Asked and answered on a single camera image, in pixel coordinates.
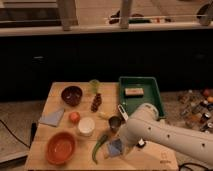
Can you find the small metal cup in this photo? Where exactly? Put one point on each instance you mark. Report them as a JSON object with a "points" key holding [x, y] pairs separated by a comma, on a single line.
{"points": [[114, 123]]}

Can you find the green tray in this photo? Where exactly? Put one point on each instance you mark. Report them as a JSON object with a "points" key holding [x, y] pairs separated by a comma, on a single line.
{"points": [[150, 94]]}

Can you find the green chili pepper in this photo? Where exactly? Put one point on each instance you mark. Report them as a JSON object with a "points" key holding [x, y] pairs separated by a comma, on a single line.
{"points": [[98, 144]]}

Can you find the red tomato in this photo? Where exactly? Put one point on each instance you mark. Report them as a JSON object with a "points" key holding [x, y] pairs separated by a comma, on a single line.
{"points": [[74, 117]]}

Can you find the green plastic cup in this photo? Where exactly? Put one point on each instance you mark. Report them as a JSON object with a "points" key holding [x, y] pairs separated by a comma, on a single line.
{"points": [[94, 86]]}

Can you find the wooden cutting board table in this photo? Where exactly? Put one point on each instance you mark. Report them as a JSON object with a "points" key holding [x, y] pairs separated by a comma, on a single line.
{"points": [[153, 157]]}

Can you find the white round container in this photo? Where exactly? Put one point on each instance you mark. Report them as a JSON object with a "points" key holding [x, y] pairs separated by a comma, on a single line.
{"points": [[86, 126]]}

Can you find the tan sponge block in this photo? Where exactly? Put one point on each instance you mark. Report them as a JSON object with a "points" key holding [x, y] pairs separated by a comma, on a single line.
{"points": [[130, 92]]}

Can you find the blue folded cloth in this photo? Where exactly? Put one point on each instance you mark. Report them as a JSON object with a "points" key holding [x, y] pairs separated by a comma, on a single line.
{"points": [[52, 119]]}

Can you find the yellow banana piece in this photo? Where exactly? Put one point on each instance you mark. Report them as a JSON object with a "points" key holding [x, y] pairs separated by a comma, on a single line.
{"points": [[103, 115]]}

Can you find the spice bottle rack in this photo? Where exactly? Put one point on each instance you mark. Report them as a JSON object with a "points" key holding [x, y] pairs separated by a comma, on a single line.
{"points": [[197, 111]]}

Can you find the blue sponge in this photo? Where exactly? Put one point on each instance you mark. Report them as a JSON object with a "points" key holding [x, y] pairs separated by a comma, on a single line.
{"points": [[115, 148]]}

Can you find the dark grape bunch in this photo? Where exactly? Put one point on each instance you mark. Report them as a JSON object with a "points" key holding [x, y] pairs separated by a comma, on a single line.
{"points": [[96, 102]]}

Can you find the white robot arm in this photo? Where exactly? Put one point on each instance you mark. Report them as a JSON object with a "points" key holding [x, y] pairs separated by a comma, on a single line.
{"points": [[143, 124]]}

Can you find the orange bowl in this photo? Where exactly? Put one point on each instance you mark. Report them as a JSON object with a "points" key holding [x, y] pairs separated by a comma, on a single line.
{"points": [[60, 148]]}

